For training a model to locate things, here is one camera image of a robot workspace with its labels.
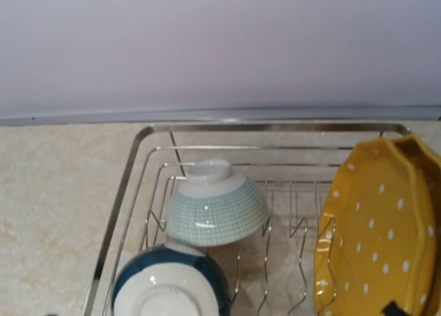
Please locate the wire metal dish rack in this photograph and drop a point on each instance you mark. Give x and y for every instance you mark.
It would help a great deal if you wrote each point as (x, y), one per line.
(271, 271)

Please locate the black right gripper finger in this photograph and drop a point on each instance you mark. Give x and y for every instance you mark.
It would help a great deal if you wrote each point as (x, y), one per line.
(392, 309)

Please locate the dark teal bowl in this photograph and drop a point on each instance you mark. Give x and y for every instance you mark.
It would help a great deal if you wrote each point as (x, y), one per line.
(171, 279)

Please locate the yellow polka dot plate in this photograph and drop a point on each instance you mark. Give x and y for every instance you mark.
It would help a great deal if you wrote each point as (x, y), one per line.
(372, 246)
(427, 165)

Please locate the light green grid bowl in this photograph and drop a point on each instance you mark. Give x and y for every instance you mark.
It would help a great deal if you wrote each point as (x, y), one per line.
(215, 205)

